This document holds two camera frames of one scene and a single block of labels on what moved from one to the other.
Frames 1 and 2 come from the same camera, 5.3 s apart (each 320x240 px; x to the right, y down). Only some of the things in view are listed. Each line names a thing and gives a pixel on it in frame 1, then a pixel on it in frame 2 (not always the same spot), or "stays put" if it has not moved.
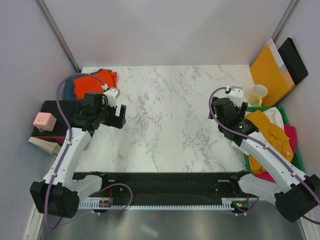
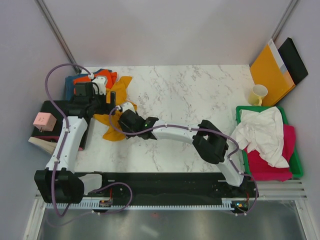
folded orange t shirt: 93,84 stays put
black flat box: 294,63 stays put
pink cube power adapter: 44,121 stays put
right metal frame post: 284,19 stays put
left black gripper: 115,120 → 103,97
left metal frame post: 42,7 stays put
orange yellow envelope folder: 269,70 stays put
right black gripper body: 237,110 → 126,129
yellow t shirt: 274,136 → 117,94
